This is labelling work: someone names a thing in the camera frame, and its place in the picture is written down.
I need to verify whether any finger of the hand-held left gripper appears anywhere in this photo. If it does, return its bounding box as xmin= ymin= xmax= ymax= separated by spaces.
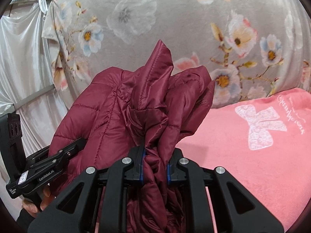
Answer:
xmin=58 ymin=138 xmax=87 ymax=163

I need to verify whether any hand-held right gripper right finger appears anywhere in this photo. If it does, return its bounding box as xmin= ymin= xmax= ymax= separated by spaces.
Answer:
xmin=167 ymin=149 xmax=285 ymax=233

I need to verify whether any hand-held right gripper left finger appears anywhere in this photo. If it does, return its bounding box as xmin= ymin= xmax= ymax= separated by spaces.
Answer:
xmin=28 ymin=148 xmax=147 ymax=233

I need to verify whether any maroon quilted puffer jacket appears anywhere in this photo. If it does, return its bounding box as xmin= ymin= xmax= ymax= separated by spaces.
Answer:
xmin=48 ymin=39 xmax=216 ymax=233

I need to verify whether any person's left forearm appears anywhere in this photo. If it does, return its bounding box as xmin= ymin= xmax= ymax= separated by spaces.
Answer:
xmin=15 ymin=209 xmax=37 ymax=233

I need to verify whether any person's left hand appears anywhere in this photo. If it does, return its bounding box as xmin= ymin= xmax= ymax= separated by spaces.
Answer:
xmin=21 ymin=186 xmax=53 ymax=218

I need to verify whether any pink plush blanket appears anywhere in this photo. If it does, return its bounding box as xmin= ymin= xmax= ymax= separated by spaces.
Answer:
xmin=92 ymin=87 xmax=311 ymax=233

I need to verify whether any white satin cloth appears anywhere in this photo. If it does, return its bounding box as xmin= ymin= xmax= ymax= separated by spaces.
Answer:
xmin=0 ymin=1 xmax=72 ymax=177

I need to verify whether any grey floral blanket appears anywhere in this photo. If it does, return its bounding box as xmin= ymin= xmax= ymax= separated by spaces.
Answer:
xmin=41 ymin=0 xmax=311 ymax=110

